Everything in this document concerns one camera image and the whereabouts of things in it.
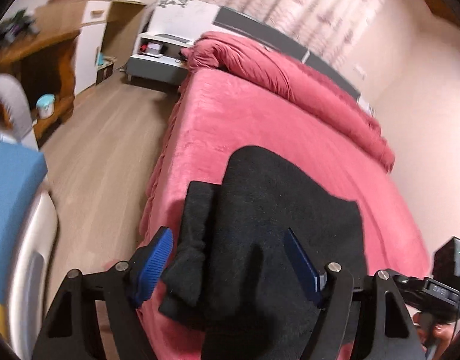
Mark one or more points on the patterned window curtain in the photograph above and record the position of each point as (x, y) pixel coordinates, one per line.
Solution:
(301, 11)

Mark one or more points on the white plastic bin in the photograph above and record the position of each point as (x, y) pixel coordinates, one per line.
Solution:
(28, 278)

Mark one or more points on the black pants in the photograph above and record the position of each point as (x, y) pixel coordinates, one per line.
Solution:
(231, 278)

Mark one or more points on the white teal jar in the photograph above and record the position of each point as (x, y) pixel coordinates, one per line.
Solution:
(45, 106)

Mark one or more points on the red rolled duvet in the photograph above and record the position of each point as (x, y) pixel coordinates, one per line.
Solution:
(312, 91)

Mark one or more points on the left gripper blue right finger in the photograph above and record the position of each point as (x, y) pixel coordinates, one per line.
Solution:
(311, 276)

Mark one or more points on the white grey nightstand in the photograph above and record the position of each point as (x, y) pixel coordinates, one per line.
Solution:
(174, 25)

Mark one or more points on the grey chair back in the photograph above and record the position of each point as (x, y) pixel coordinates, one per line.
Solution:
(15, 104)

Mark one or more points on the wooden desk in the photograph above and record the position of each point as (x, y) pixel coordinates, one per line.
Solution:
(43, 64)

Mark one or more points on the potted green plant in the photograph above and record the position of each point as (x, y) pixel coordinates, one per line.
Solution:
(18, 26)

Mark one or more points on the pink bed blanket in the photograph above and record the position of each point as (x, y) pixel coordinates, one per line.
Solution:
(219, 113)

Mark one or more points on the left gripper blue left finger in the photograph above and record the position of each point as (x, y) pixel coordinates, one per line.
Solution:
(147, 265)

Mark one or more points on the white wall switch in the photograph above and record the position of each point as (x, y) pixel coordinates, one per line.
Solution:
(360, 72)

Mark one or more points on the right hand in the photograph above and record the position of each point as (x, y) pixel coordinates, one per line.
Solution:
(441, 332)

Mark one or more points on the wooden white cabinet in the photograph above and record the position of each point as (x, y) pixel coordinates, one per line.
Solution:
(106, 28)

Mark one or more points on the dark grey headboard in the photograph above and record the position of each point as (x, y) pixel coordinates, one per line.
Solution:
(244, 25)

